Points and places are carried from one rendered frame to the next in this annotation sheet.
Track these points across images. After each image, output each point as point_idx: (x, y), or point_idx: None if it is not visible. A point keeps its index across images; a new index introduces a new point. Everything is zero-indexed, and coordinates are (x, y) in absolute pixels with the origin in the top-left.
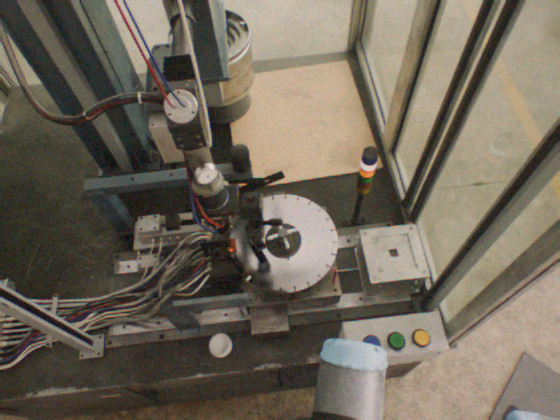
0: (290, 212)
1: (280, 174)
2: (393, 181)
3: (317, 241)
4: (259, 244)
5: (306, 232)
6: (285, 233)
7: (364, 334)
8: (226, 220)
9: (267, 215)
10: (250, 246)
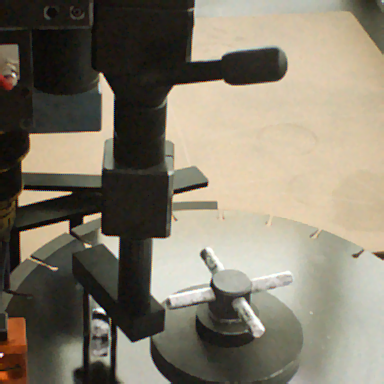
0: (245, 257)
1: (191, 174)
2: None
3: (368, 344)
4: (139, 303)
5: (318, 316)
6: (244, 283)
7: None
8: (19, 99)
9: (154, 263)
10: (88, 354)
